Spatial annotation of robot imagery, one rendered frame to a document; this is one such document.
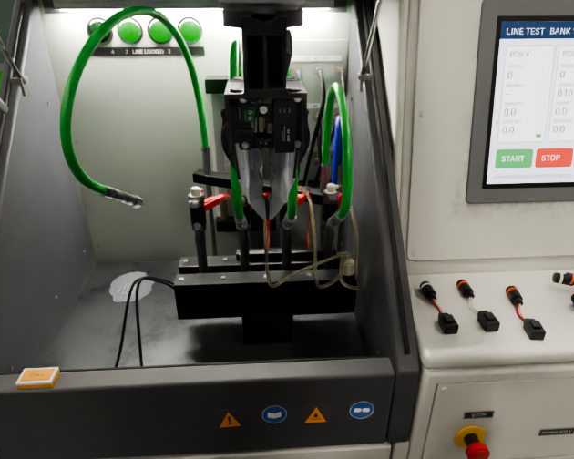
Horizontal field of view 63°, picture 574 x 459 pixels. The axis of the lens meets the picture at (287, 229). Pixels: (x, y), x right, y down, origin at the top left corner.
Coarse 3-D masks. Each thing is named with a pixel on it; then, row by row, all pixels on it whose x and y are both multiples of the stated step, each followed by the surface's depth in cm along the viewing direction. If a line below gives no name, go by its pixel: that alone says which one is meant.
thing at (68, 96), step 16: (112, 16) 66; (128, 16) 69; (160, 16) 76; (96, 32) 64; (176, 32) 81; (80, 64) 61; (192, 64) 88; (192, 80) 90; (64, 96) 60; (64, 112) 60; (64, 128) 60; (64, 144) 61; (208, 144) 98; (80, 176) 64; (96, 192) 69
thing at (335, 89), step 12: (336, 84) 73; (336, 96) 71; (324, 120) 84; (348, 120) 68; (324, 132) 86; (348, 132) 67; (324, 144) 87; (348, 144) 66; (324, 156) 88; (348, 156) 66; (324, 168) 89; (348, 168) 66; (324, 180) 90; (348, 180) 67; (348, 192) 67; (348, 204) 69; (336, 216) 73
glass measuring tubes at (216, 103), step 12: (216, 84) 97; (216, 96) 99; (216, 108) 100; (216, 120) 101; (216, 132) 102; (216, 144) 104; (216, 156) 105; (264, 156) 106; (216, 168) 108; (228, 168) 109; (264, 168) 107; (216, 192) 111; (228, 192) 111; (228, 204) 113; (228, 216) 113; (252, 216) 112; (228, 228) 113; (252, 228) 113
